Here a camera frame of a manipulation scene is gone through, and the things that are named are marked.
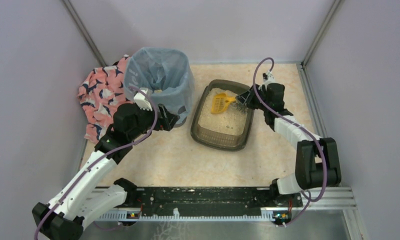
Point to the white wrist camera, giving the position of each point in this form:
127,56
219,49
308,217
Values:
141,100
268,78

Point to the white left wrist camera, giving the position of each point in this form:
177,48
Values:
141,100

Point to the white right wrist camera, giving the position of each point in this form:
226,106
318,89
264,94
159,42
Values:
268,78

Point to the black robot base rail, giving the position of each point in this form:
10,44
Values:
205,204

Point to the pink patterned cloth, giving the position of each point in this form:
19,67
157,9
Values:
100,95

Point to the blue plastic trash bag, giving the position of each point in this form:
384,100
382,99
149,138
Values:
167,73

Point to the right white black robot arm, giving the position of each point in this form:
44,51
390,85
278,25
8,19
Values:
317,161

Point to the grey plastic litter box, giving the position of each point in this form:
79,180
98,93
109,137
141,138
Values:
214,139

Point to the yellow plastic litter scoop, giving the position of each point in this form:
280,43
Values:
221,102

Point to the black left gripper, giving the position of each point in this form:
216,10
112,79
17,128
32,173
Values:
165,117

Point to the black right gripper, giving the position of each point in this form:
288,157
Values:
250,98

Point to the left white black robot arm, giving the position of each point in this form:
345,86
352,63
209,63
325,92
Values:
70,212

